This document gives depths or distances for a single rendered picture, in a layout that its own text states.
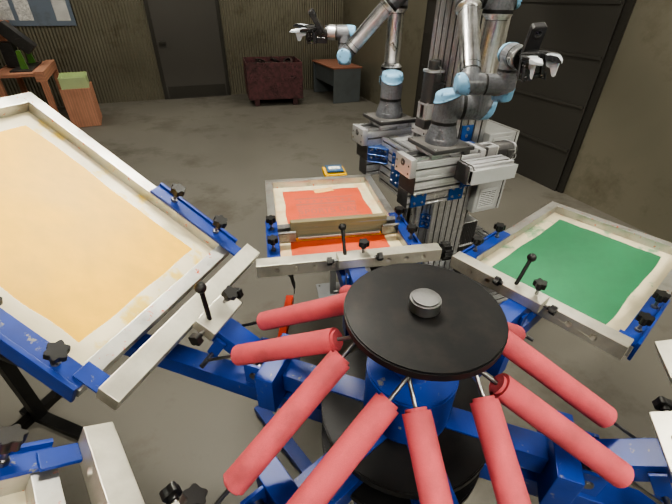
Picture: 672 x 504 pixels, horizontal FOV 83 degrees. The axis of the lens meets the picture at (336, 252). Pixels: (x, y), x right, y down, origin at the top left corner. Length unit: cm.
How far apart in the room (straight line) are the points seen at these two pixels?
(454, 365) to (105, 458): 61
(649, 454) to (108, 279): 126
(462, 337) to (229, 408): 169
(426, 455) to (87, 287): 87
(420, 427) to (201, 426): 166
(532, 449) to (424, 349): 41
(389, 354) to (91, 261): 82
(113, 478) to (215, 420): 144
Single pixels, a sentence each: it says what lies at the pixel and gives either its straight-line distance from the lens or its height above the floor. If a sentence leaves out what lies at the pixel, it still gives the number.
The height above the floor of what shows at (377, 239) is 95.
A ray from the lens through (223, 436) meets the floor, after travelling 217.
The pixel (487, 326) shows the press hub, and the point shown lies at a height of 132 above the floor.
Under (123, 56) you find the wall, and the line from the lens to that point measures 910.
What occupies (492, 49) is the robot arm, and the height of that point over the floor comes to 165.
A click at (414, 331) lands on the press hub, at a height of 132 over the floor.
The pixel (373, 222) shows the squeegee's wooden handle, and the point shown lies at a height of 103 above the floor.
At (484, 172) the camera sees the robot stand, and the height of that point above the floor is 116.
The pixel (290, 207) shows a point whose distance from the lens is 189.
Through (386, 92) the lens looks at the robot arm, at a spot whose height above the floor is 139.
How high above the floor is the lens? 182
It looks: 34 degrees down
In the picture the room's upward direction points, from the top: 1 degrees clockwise
